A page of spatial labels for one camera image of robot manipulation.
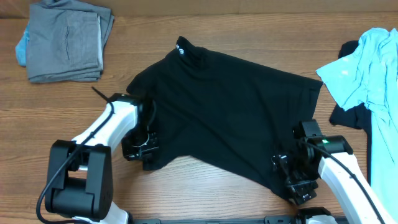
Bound black polo shirt with logo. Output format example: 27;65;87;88
127;37;322;200

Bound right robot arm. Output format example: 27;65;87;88
272;119;394;223

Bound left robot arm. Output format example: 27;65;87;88
36;93;159;224

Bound black garment under blue shirt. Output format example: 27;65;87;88
329;40;373;181

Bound light blue t-shirt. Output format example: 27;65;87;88
316;28;397;219

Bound folded grey trousers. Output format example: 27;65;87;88
26;0;114;83

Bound folded blue garment under trousers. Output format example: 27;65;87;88
15;24;30;67

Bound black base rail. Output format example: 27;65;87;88
129;215;349;224

